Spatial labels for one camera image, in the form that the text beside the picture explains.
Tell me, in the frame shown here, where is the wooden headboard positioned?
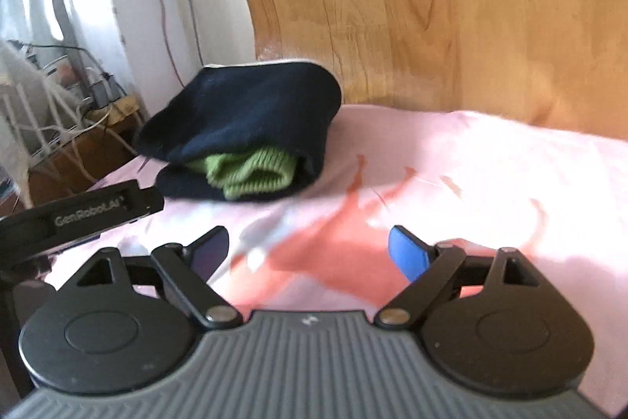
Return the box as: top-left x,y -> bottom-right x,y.
247,0 -> 627,138

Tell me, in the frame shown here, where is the navy garment with white stripe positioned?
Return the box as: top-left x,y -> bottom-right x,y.
134,60 -> 342,202

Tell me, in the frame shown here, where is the pink patterned bed sheet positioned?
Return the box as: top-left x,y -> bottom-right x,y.
49,106 -> 627,414

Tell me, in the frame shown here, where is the green knitted garment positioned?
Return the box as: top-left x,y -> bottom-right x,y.
185,146 -> 298,200

